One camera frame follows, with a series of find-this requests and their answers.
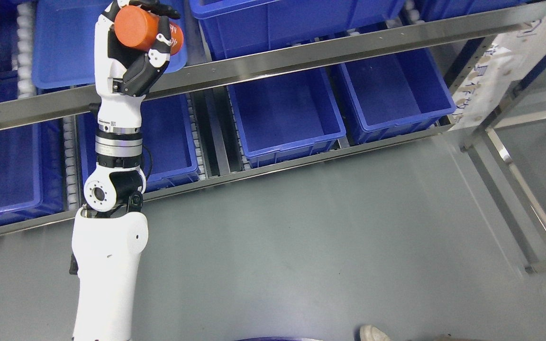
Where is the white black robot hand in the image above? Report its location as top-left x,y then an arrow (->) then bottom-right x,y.
94,0 -> 184,134

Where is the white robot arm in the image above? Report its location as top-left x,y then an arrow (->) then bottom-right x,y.
70,130 -> 149,341

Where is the shallow blue tray bin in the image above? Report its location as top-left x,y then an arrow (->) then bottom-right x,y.
32,0 -> 189,90

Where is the white roller track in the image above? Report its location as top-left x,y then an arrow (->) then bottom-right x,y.
17,2 -> 36,99

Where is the large blue upper bin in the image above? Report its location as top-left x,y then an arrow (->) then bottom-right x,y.
189,0 -> 403,60

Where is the blue lower bin far left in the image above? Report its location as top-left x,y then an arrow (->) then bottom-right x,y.
0,120 -> 65,226

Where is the white shoe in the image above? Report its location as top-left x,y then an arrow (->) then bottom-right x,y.
358,324 -> 391,341

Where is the white labelled sign board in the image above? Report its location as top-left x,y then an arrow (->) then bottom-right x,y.
450,17 -> 546,130

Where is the steel shelf front rail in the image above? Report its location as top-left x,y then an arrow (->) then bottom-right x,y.
0,0 -> 546,130

